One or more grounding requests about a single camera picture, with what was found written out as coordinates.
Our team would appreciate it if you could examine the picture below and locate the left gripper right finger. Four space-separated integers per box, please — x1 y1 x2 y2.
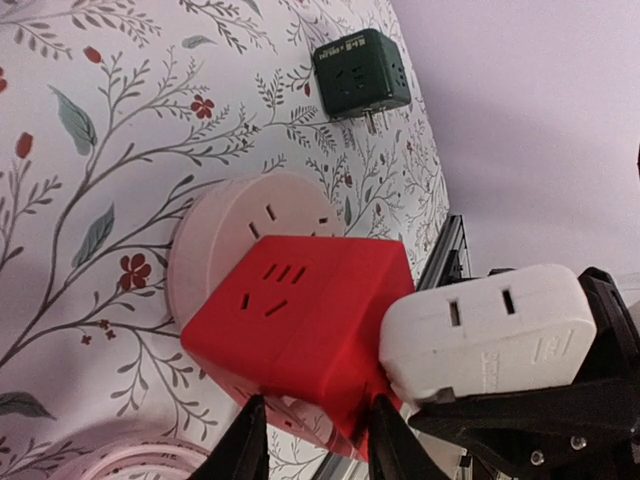
367 394 448 480

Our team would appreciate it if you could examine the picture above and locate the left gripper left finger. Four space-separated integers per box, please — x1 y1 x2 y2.
192 395 269 480

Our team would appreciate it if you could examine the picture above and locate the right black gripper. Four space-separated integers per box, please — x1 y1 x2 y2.
409 267 639 479

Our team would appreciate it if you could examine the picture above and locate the white plug adapter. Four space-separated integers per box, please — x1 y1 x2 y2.
379 264 597 405

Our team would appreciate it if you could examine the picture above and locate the red cube socket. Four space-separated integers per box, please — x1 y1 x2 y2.
181 236 414 460

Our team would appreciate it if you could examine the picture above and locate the round pink socket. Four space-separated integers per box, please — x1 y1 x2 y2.
167 173 344 446

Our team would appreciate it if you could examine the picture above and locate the dark green cube socket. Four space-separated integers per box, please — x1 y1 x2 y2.
312 28 412 135

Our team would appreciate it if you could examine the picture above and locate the floral tablecloth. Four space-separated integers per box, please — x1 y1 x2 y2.
1 1 449 479

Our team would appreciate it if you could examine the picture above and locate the white coiled cable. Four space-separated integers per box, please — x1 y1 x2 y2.
44 432 216 480

